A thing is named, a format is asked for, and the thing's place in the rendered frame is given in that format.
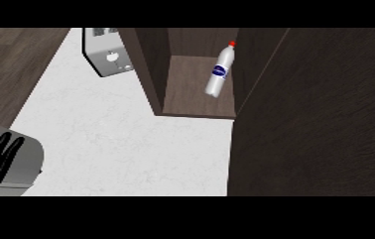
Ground silver metal appliance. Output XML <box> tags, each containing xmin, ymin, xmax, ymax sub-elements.
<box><xmin>81</xmin><ymin>27</ymin><xmax>136</xmax><ymax>78</ymax></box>

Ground dark brown wooden cabinet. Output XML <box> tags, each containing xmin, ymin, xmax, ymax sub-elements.
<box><xmin>115</xmin><ymin>27</ymin><xmax>289</xmax><ymax>120</ymax></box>

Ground silver toaster with black slots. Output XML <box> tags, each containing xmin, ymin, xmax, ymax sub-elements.
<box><xmin>0</xmin><ymin>126</ymin><xmax>46</xmax><ymax>197</ymax></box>

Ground white plastic water bottle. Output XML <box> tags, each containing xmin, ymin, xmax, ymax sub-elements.
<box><xmin>204</xmin><ymin>41</ymin><xmax>239</xmax><ymax>99</ymax></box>

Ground dark brown cabinet door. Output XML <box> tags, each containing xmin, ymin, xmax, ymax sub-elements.
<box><xmin>226</xmin><ymin>27</ymin><xmax>375</xmax><ymax>197</ymax></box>

